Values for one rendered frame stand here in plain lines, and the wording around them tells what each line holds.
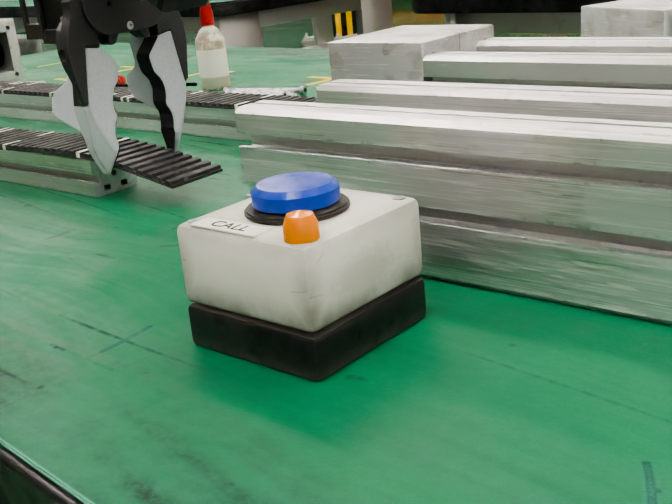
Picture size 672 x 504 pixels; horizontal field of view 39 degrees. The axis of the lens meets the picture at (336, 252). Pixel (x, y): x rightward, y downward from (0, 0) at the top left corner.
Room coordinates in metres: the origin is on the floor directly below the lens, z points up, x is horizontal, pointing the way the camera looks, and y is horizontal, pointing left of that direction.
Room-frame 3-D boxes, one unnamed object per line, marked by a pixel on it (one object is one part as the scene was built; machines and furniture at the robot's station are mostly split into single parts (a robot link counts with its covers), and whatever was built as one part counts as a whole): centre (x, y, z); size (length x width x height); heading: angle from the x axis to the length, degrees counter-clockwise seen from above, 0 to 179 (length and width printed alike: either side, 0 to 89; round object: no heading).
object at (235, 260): (0.41, 0.01, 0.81); 0.10 x 0.08 x 0.06; 138
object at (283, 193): (0.41, 0.02, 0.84); 0.04 x 0.04 x 0.02
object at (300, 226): (0.37, 0.01, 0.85); 0.02 x 0.02 x 0.01
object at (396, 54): (0.75, -0.07, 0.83); 0.12 x 0.09 x 0.10; 138
